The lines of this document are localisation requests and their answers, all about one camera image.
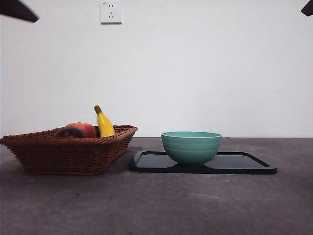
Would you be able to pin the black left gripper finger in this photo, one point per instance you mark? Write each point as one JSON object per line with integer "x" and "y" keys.
{"x": 17, "y": 9}

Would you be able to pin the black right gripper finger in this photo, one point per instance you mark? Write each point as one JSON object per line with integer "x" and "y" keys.
{"x": 309, "y": 8}

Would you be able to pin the dark red plum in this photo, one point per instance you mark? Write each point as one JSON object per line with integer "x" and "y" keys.
{"x": 69, "y": 133}

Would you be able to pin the teal ribbed bowl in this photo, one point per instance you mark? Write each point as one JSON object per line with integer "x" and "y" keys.
{"x": 190, "y": 149}

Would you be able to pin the red orange peach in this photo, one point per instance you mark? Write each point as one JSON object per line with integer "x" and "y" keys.
{"x": 85, "y": 127}

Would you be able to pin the yellow banana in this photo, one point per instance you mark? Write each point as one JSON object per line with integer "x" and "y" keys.
{"x": 105, "y": 124}

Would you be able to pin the brown wicker basket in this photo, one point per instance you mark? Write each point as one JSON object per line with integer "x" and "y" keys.
{"x": 66, "y": 156}

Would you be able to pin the black rectangular tray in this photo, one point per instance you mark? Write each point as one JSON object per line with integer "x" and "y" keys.
{"x": 151, "y": 164}

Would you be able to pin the white wall socket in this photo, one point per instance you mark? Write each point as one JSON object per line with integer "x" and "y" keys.
{"x": 111, "y": 12}

